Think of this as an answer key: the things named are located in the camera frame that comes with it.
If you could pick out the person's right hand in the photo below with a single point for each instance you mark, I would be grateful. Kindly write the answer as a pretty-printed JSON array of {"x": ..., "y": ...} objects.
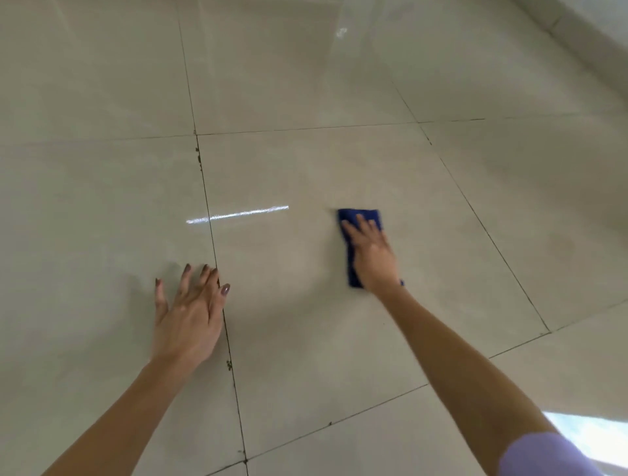
[{"x": 375, "y": 260}]

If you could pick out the person's left hand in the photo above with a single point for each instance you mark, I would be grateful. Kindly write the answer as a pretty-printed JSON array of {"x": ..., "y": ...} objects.
[{"x": 189, "y": 323}]

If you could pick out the blue cloth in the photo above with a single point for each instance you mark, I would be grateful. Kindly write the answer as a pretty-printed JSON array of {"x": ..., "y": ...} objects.
[{"x": 351, "y": 267}]

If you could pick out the person's right forearm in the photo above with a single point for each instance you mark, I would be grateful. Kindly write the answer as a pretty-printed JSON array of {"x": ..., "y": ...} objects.
[{"x": 461, "y": 372}]

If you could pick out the person's left forearm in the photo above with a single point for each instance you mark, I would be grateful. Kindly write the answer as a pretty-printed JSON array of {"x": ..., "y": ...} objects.
[{"x": 118, "y": 421}]

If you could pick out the beige tiled floor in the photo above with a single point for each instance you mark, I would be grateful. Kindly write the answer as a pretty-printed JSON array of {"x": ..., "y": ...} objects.
[{"x": 343, "y": 73}]

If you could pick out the purple shirt sleeve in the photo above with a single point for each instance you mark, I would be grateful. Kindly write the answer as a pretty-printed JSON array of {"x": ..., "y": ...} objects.
[{"x": 544, "y": 458}]

